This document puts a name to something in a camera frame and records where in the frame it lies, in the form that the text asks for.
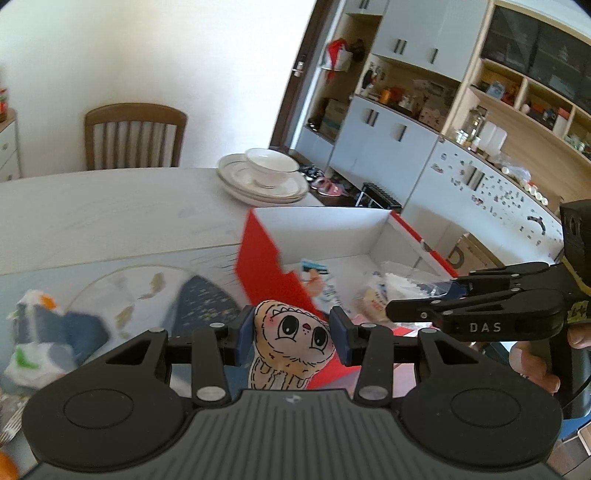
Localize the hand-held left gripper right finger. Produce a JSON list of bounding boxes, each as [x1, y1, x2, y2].
[[329, 305, 483, 407]]

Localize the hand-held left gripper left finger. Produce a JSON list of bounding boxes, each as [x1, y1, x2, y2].
[[99, 305, 254, 407]]

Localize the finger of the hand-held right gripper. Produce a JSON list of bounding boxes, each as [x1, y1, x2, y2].
[[385, 287, 525, 322], [449, 261, 551, 297]]

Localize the yellow bread packet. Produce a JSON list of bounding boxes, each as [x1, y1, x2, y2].
[[353, 261, 459, 330]]

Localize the beige cartoon plush toy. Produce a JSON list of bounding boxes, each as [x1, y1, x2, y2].
[[248, 300, 337, 392]]

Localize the red cardboard box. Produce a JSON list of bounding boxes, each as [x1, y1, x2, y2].
[[235, 207, 462, 393]]

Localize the white marble desktop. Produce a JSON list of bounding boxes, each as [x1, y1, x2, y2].
[[0, 167, 340, 462]]

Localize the person's right hand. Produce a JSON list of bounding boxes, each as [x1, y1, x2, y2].
[[510, 323, 591, 394]]

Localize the cardboard box on floor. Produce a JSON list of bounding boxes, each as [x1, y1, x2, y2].
[[444, 232, 505, 271]]

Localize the black floor rack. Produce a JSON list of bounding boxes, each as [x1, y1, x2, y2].
[[355, 182, 402, 212]]

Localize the blue patterned table mat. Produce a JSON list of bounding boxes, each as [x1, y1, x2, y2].
[[0, 242, 252, 402]]

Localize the white plate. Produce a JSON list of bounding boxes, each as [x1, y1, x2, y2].
[[222, 178, 309, 207]]

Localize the pink shoes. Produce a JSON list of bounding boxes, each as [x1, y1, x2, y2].
[[310, 176, 348, 196]]

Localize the stack of white plates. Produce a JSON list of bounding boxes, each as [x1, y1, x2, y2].
[[217, 154, 308, 198]]

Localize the white bowl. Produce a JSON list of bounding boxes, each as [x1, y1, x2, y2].
[[244, 148, 301, 189]]

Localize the white printed plastic bag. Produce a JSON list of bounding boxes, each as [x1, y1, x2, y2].
[[4, 288, 110, 391]]

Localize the brown door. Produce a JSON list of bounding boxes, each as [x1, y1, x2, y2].
[[270, 0, 343, 151]]

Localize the wooden chair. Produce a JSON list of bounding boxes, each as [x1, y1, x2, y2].
[[84, 104, 188, 171]]

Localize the red white hanging bag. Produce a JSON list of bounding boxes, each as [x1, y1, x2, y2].
[[321, 39, 354, 73]]

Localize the orange fruit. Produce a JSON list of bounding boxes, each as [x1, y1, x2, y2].
[[0, 451, 20, 480]]

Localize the white sideboard cabinet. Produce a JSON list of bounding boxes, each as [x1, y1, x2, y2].
[[0, 108, 22, 183]]

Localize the grey wooden wall cabinet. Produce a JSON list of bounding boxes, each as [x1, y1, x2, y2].
[[295, 0, 591, 305]]

